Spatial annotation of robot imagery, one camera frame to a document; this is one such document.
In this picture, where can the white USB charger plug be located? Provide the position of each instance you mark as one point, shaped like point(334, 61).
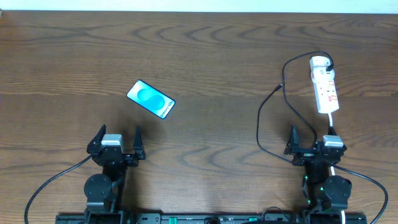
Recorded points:
point(319, 61)

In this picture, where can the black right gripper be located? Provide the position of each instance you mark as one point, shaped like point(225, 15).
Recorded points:
point(313, 154)

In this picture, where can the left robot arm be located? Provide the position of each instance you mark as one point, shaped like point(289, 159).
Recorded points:
point(104, 191)

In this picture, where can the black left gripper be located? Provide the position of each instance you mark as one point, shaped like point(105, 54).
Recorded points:
point(117, 156)

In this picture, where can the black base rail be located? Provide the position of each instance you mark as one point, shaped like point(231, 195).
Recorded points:
point(156, 218)

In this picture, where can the white power strip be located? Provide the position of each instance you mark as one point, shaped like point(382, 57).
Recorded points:
point(325, 90)

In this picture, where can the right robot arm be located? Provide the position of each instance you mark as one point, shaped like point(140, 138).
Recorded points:
point(327, 193)

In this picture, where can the blue Galaxy smartphone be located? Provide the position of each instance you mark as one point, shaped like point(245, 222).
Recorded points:
point(151, 99)

